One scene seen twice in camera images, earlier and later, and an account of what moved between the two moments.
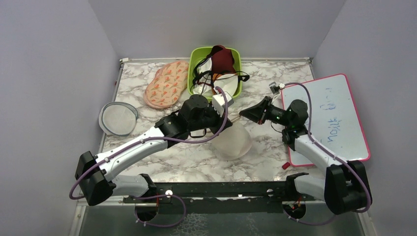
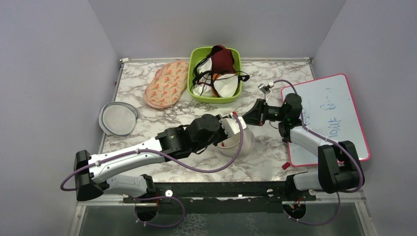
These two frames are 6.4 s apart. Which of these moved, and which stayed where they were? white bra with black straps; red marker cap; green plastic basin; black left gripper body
Moved: black left gripper body
Stayed: white bra with black straps; red marker cap; green plastic basin
